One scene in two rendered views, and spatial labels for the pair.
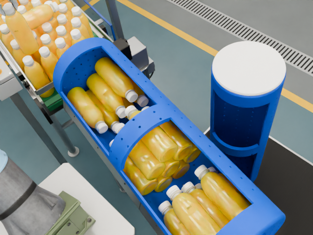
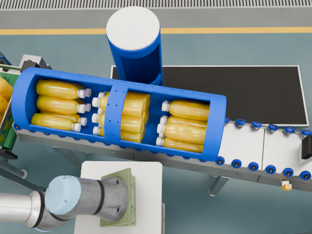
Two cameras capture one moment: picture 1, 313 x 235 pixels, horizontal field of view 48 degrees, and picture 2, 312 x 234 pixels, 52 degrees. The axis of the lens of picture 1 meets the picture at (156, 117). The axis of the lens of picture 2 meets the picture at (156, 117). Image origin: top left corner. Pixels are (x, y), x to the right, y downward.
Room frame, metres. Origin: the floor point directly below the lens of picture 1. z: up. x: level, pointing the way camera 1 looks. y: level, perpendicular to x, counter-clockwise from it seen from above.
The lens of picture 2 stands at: (0.08, 0.35, 2.39)
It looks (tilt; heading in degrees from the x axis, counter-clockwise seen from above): 67 degrees down; 314
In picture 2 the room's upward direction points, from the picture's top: 7 degrees counter-clockwise
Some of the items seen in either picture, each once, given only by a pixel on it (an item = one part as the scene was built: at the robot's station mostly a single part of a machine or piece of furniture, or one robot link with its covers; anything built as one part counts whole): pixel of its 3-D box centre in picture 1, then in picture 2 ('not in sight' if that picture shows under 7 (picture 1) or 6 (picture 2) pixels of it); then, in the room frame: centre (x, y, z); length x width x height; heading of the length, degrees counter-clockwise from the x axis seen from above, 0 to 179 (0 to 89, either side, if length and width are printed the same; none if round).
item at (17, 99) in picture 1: (46, 140); (9, 176); (1.10, 0.61, 0.50); 0.04 x 0.04 x 1.00; 27
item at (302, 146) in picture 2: not in sight; (306, 150); (-0.15, -0.34, 1.00); 0.10 x 0.04 x 0.15; 117
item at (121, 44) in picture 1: (120, 53); (31, 72); (1.17, 0.10, 0.95); 0.10 x 0.07 x 0.10; 117
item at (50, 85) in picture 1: (78, 69); (10, 104); (1.11, 0.30, 0.96); 0.40 x 0.01 x 0.03; 117
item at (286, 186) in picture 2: not in sight; (287, 181); (-0.16, -0.20, 0.92); 0.08 x 0.03 x 0.05; 117
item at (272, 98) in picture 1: (239, 127); (140, 71); (0.87, -0.39, 0.59); 0.28 x 0.28 x 0.88
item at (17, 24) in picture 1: (20, 31); not in sight; (1.15, 0.45, 1.19); 0.07 x 0.07 x 0.20
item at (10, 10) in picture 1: (8, 8); not in sight; (1.15, 0.45, 1.30); 0.04 x 0.04 x 0.02
